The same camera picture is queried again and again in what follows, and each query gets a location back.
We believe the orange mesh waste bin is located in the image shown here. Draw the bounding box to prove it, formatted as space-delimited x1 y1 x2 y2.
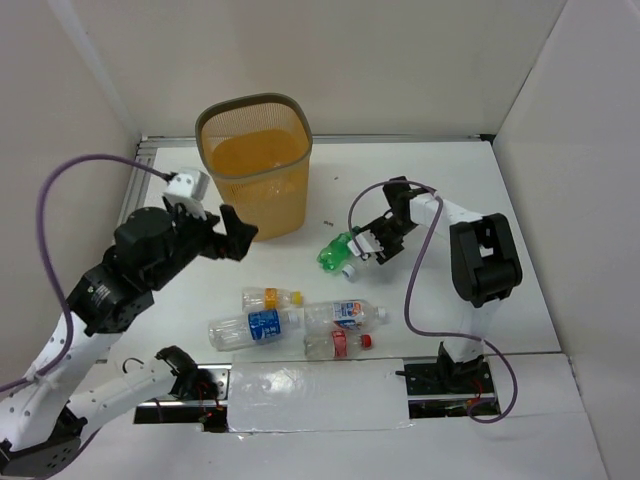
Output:
195 93 313 241

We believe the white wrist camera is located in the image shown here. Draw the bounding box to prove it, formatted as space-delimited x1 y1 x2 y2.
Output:
347 235 383 259
162 168 210 220

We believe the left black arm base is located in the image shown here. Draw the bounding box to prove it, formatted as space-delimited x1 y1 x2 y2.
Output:
133 364 231 433

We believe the red label red cap bottle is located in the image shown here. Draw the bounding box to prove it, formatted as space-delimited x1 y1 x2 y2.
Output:
304 330 373 361

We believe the white taped cover plate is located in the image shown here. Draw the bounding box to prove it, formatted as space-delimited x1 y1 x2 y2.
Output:
227 359 410 433

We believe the orange label yellow cap bottle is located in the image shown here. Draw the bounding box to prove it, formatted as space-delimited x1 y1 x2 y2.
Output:
241 287 303 311

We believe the clear bottle white cap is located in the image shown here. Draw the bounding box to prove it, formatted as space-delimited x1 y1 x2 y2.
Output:
340 257 376 283

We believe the white orange label bottle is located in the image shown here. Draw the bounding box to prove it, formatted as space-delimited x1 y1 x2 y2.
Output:
303 299 389 335

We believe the green plastic bottle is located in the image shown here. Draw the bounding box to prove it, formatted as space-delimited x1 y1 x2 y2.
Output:
316 231 354 273

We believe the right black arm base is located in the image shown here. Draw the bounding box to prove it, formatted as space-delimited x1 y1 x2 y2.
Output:
395 362 501 420

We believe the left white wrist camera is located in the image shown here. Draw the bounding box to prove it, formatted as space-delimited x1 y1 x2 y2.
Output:
162 168 210 220

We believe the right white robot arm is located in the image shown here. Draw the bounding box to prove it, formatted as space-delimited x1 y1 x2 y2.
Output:
347 176 523 392

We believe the aluminium frame rail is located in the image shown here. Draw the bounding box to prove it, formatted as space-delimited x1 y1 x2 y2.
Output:
79 133 494 351

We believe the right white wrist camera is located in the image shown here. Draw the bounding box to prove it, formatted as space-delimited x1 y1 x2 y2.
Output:
347 235 383 259

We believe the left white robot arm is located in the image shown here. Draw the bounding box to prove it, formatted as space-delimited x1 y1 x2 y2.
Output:
1 204 258 478

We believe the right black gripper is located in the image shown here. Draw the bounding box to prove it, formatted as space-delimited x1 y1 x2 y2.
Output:
364 216 418 265

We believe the blue label plastic bottle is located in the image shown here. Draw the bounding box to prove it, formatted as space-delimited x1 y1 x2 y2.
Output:
208 309 301 352

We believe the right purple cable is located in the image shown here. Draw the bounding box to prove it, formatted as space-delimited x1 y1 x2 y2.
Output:
346 180 520 426

